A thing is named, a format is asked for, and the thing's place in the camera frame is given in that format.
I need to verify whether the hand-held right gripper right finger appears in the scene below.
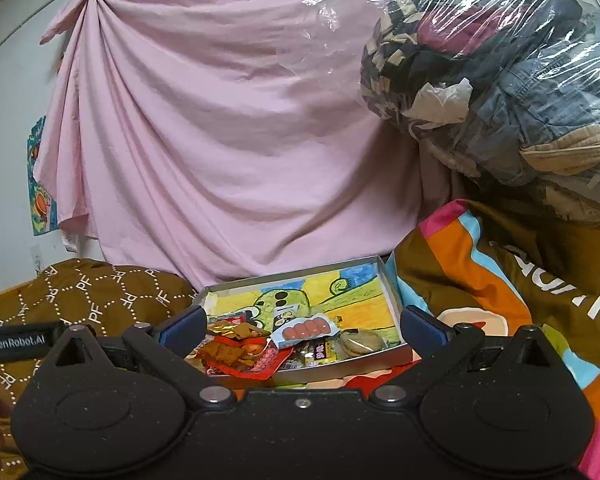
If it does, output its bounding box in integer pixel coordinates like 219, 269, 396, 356
369, 304, 559, 409

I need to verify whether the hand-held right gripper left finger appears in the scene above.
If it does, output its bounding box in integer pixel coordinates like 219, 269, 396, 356
46, 304, 237, 409

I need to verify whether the gold foil snack packet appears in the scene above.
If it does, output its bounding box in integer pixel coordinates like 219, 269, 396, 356
207, 320, 262, 342

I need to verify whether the round cake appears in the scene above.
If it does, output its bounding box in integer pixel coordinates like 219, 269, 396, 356
337, 328, 387, 359

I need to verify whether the red snack packet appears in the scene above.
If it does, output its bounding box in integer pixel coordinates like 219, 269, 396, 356
194, 335, 294, 379

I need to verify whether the silver box with cartoon lining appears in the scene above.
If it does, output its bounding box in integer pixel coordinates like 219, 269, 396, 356
189, 254, 415, 387

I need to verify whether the black candy packet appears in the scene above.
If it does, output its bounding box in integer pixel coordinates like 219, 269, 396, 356
307, 341, 338, 362

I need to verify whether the pink sausage packet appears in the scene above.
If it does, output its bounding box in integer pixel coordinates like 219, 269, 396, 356
269, 312, 339, 349

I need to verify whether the colourful cartoon blanket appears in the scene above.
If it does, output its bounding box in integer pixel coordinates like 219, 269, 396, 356
279, 198, 600, 480

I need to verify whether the pink hanging sheet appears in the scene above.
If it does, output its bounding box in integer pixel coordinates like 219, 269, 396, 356
32, 0, 482, 289

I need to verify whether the clear bag of clothes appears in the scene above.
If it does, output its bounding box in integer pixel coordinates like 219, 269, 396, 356
359, 0, 600, 227

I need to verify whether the wooden bed rail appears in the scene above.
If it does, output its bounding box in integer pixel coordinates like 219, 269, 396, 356
0, 290, 47, 308

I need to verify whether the colourful wall poster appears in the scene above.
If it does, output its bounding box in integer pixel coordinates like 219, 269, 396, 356
27, 115, 59, 237

